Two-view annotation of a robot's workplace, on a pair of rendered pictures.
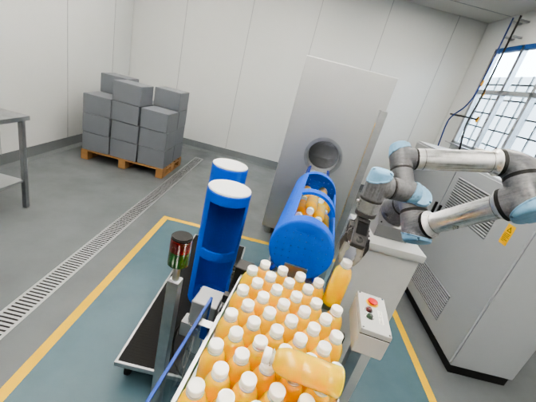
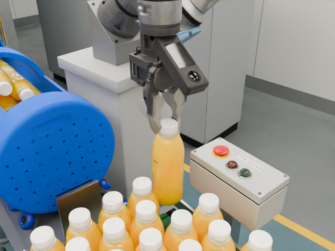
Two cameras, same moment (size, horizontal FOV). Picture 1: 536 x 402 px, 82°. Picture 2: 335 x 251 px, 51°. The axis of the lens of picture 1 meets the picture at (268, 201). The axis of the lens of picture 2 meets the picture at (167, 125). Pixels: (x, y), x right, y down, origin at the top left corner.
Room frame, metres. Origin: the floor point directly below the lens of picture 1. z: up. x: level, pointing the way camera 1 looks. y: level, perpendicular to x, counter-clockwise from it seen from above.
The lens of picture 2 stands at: (0.57, 0.10, 1.56)
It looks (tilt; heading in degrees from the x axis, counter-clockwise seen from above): 31 degrees down; 314
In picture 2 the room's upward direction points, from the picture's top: straight up
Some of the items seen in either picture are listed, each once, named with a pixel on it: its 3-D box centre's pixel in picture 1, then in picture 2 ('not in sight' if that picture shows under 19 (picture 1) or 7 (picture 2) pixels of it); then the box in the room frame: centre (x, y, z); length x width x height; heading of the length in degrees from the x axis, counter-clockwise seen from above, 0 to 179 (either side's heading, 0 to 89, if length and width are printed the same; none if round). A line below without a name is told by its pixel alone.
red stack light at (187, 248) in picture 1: (181, 244); not in sight; (0.78, 0.22, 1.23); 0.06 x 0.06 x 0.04
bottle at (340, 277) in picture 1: (338, 284); (167, 165); (0.99, -0.33, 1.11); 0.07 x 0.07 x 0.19
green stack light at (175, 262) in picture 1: (179, 256); not in sight; (0.78, 0.22, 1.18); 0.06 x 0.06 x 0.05
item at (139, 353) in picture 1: (198, 294); not in sight; (1.92, 0.34, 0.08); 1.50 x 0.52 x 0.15; 1
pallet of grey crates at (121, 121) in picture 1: (137, 124); not in sight; (4.53, 2.19, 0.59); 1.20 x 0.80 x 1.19; 91
